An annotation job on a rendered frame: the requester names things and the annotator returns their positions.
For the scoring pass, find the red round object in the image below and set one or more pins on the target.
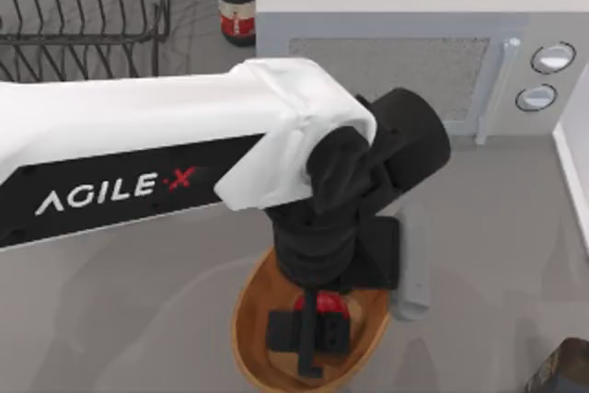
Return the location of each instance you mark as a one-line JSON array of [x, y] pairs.
[[332, 303]]

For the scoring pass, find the pale grey rounded box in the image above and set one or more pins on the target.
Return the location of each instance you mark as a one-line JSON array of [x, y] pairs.
[[414, 269]]

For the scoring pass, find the wooden bowl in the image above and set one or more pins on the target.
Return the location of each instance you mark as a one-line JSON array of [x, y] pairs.
[[250, 319]]

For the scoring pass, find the microwave door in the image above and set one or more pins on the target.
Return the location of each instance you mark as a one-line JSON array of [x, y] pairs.
[[391, 71]]

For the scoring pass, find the dark brown box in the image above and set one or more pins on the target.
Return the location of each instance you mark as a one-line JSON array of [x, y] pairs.
[[563, 367]]

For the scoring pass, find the microwave knob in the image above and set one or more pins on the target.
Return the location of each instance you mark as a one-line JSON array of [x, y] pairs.
[[552, 58], [536, 97]]

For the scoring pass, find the dark bottle with red label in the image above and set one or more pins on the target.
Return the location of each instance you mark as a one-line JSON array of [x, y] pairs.
[[237, 20]]

